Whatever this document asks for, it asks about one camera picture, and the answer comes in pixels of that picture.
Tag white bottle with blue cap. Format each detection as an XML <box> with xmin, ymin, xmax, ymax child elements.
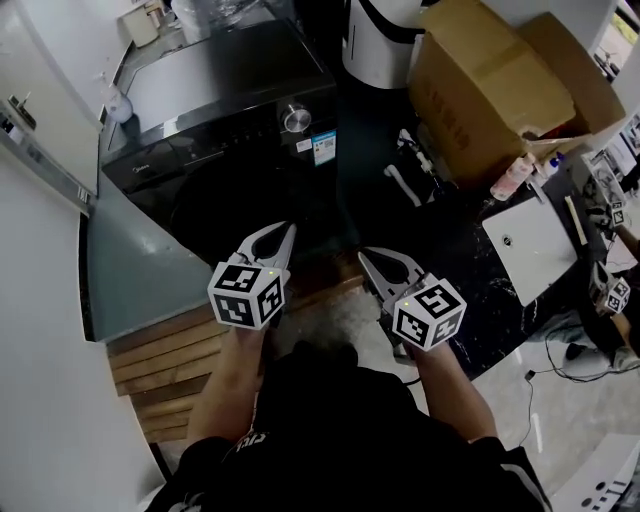
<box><xmin>537</xmin><ymin>149</ymin><xmax>569</xmax><ymax>179</ymax></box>

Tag light wooden stick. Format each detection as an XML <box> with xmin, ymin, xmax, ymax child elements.
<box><xmin>563</xmin><ymin>194</ymin><xmax>590</xmax><ymax>247</ymax></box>

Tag white door with handle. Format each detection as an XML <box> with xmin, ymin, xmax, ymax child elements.
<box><xmin>0</xmin><ymin>4</ymin><xmax>100</xmax><ymax>196</ymax></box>

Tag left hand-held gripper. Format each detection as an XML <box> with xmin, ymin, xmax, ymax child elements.
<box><xmin>207</xmin><ymin>222</ymin><xmax>298</xmax><ymax>331</ymax></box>

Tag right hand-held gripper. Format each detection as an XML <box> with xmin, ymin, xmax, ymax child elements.
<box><xmin>357</xmin><ymin>246</ymin><xmax>468</xmax><ymax>361</ymax></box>

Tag person's left forearm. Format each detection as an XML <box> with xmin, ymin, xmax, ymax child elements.
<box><xmin>187</xmin><ymin>327</ymin><xmax>266</xmax><ymax>446</ymax></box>

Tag white drain hose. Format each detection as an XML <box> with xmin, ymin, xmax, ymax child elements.
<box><xmin>383</xmin><ymin>164</ymin><xmax>424</xmax><ymax>207</ymax></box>

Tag person's black shirt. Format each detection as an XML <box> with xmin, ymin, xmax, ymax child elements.
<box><xmin>169</xmin><ymin>342</ymin><xmax>554</xmax><ymax>512</ymax></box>

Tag dark wooden step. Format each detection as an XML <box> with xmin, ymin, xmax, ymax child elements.
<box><xmin>284</xmin><ymin>259</ymin><xmax>366</xmax><ymax>311</ymax></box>

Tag large cardboard box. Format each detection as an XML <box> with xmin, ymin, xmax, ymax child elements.
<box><xmin>407</xmin><ymin>0</ymin><xmax>627</xmax><ymax>191</ymax></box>

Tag white black appliance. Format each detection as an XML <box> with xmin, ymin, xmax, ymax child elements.
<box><xmin>342</xmin><ymin>0</ymin><xmax>426</xmax><ymax>90</ymax></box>

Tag pink bottle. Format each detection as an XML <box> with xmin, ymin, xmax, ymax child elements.
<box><xmin>489</xmin><ymin>152</ymin><xmax>537</xmax><ymax>201</ymax></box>

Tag white rectangular board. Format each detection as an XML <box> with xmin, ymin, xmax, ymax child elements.
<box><xmin>481</xmin><ymin>197</ymin><xmax>579</xmax><ymax>307</ymax></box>

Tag black washing machine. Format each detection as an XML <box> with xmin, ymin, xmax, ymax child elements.
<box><xmin>99</xmin><ymin>17</ymin><xmax>361</xmax><ymax>266</ymax></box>

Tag white water valve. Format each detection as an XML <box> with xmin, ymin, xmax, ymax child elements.
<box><xmin>397</xmin><ymin>128</ymin><xmax>436</xmax><ymax>174</ymax></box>

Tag white pump soap bottle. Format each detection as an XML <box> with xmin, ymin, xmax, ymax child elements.
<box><xmin>97</xmin><ymin>72</ymin><xmax>134</xmax><ymax>124</ymax></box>

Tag white panel with black marks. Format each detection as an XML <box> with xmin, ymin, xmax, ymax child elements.
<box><xmin>564</xmin><ymin>432</ymin><xmax>640</xmax><ymax>512</ymax></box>

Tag person's right forearm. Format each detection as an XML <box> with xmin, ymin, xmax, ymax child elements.
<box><xmin>414</xmin><ymin>344</ymin><xmax>499</xmax><ymax>444</ymax></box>

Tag black floor cable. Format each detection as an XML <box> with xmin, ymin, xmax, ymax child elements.
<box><xmin>524</xmin><ymin>324</ymin><xmax>640</xmax><ymax>451</ymax></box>

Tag wooden slatted pallet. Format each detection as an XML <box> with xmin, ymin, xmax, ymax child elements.
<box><xmin>107</xmin><ymin>309</ymin><xmax>226</xmax><ymax>444</ymax></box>

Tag plastic-wrapped bundle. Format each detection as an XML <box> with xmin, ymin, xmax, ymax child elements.
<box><xmin>172</xmin><ymin>0</ymin><xmax>274</xmax><ymax>44</ymax></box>

